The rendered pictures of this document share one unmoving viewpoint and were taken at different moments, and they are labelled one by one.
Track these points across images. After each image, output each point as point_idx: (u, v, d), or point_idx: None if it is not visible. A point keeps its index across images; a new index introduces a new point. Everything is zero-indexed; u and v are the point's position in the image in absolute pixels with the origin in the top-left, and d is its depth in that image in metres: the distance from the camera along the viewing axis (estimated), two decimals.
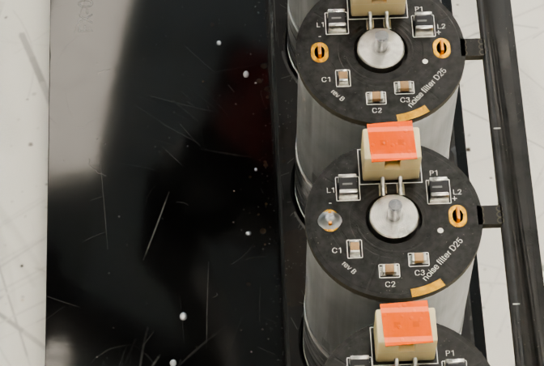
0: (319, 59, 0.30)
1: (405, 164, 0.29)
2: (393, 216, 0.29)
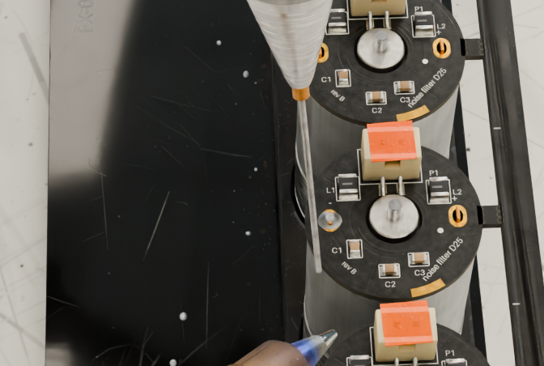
0: (319, 59, 0.30)
1: (405, 164, 0.29)
2: (393, 216, 0.29)
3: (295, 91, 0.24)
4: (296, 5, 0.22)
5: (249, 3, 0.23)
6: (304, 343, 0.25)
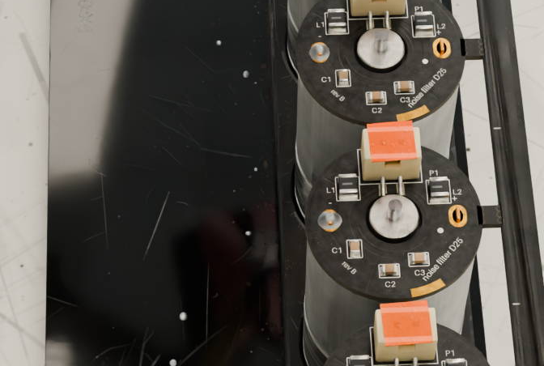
0: (319, 59, 0.30)
1: (405, 164, 0.29)
2: (393, 216, 0.29)
3: None
4: None
5: None
6: None
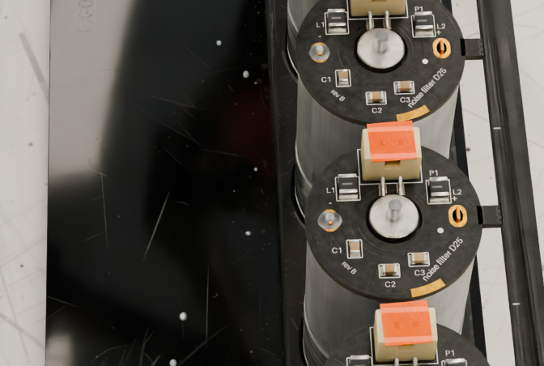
0: (319, 59, 0.30)
1: (405, 164, 0.29)
2: (393, 216, 0.29)
3: None
4: None
5: None
6: None
